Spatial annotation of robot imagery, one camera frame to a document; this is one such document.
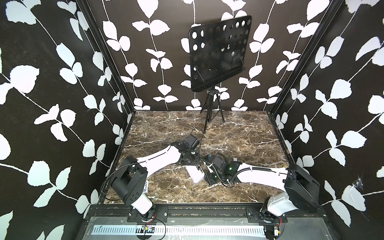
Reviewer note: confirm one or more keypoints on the blue playing card deck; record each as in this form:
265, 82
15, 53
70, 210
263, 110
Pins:
145, 190

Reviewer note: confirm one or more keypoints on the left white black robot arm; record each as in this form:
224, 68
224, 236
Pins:
128, 181

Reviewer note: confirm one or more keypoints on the black perforated music stand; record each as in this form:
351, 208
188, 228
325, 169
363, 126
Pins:
217, 53

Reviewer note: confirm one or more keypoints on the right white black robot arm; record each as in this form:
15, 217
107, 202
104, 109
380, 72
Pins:
300, 191

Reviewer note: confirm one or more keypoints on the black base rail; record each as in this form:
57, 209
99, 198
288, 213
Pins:
250, 212

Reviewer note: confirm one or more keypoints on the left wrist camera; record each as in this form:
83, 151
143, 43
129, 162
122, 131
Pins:
192, 142

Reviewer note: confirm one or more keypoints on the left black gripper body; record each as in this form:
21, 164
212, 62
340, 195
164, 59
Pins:
193, 159

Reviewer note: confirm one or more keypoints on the white digital alarm clock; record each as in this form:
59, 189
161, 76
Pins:
196, 173

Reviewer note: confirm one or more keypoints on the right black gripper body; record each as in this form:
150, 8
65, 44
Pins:
211, 178

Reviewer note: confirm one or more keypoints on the white slotted cable duct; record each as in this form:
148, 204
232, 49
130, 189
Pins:
160, 230

